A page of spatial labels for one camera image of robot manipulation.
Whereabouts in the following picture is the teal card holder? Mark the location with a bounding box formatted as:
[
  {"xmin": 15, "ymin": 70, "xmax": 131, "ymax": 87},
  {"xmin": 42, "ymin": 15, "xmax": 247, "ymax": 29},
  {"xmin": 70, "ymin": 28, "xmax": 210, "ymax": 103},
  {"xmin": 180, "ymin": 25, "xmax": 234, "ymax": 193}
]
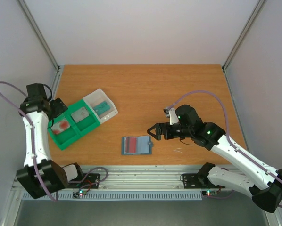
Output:
[{"xmin": 121, "ymin": 136, "xmax": 153, "ymax": 156}]

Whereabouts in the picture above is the dark red card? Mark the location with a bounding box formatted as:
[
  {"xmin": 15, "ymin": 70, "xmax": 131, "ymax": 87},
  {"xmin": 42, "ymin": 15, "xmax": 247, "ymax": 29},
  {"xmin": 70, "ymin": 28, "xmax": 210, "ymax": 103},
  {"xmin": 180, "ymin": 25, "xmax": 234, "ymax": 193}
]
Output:
[{"xmin": 124, "ymin": 137, "xmax": 137, "ymax": 153}]

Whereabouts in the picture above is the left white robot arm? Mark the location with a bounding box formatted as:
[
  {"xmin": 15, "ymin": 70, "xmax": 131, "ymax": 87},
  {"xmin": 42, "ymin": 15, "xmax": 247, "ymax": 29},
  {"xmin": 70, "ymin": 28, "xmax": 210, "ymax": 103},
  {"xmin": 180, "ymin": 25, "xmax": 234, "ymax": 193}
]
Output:
[{"xmin": 16, "ymin": 83, "xmax": 85, "ymax": 199}]

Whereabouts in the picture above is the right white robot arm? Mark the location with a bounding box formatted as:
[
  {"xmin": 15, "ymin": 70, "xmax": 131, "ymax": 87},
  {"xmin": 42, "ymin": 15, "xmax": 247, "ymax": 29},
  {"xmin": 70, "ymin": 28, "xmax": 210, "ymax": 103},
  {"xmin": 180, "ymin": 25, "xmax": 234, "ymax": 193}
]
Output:
[{"xmin": 147, "ymin": 105, "xmax": 282, "ymax": 213}]

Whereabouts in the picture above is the red white card in tray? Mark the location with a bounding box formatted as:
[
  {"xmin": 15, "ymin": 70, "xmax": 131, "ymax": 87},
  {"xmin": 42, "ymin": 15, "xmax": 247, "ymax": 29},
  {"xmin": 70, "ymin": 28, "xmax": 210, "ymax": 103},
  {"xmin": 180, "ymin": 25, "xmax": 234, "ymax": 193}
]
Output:
[{"xmin": 51, "ymin": 119, "xmax": 70, "ymax": 135}]

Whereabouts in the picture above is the grey card in tray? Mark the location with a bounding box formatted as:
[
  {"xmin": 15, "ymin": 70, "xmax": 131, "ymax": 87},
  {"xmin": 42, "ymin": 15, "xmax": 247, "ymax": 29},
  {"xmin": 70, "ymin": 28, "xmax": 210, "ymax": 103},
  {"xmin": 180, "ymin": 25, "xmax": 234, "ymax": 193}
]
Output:
[{"xmin": 71, "ymin": 107, "xmax": 90, "ymax": 123}]

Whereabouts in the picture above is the teal card in bin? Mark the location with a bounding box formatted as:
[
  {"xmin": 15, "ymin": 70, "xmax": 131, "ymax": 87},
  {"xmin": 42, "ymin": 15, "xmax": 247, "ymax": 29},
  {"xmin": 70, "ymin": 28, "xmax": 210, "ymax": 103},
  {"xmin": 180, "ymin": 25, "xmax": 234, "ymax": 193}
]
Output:
[{"xmin": 93, "ymin": 101, "xmax": 110, "ymax": 115}]

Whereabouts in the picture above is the green plastic tray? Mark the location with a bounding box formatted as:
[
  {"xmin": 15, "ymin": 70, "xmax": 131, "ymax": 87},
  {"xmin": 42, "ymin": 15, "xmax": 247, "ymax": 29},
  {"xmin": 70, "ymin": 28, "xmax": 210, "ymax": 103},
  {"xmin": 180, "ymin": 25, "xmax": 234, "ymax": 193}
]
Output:
[{"xmin": 48, "ymin": 99, "xmax": 100, "ymax": 150}]

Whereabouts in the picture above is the white translucent plastic bin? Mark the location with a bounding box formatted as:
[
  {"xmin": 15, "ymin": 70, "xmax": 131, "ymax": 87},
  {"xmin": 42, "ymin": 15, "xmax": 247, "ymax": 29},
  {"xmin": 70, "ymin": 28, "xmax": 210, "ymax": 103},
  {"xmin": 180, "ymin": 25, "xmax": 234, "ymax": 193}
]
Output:
[{"xmin": 83, "ymin": 89, "xmax": 118, "ymax": 124}]

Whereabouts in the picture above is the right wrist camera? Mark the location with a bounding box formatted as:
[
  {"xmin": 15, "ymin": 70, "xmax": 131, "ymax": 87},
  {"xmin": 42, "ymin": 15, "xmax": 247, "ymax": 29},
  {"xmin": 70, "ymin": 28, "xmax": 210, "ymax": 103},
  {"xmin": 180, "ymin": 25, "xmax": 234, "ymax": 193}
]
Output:
[{"xmin": 163, "ymin": 108, "xmax": 179, "ymax": 125}]

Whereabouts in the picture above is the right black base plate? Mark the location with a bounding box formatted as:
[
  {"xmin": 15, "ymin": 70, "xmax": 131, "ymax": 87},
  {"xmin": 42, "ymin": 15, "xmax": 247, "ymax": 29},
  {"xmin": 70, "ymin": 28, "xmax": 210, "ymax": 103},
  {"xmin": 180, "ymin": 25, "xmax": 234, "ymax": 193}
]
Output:
[{"xmin": 180, "ymin": 173, "xmax": 218, "ymax": 189}]

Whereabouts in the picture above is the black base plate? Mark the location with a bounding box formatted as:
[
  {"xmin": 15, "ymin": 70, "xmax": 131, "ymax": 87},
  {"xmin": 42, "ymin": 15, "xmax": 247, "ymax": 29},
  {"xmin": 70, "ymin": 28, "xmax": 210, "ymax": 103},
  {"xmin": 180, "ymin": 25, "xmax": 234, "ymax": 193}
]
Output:
[
  {"xmin": 67, "ymin": 173, "xmax": 100, "ymax": 189},
  {"xmin": 180, "ymin": 173, "xmax": 218, "ymax": 189}
]

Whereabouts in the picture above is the grey slotted cable duct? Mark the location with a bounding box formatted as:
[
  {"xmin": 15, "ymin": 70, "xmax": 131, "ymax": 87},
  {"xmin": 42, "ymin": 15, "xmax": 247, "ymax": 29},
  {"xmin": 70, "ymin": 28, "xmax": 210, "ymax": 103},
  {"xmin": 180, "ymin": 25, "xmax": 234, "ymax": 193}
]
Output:
[{"xmin": 22, "ymin": 191, "xmax": 203, "ymax": 201}]

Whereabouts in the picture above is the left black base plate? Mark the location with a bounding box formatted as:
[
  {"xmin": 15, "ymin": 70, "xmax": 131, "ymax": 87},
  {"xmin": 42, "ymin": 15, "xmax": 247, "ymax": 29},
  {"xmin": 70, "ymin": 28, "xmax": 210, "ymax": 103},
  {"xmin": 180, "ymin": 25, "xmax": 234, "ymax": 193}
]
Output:
[{"xmin": 67, "ymin": 173, "xmax": 100, "ymax": 189}]

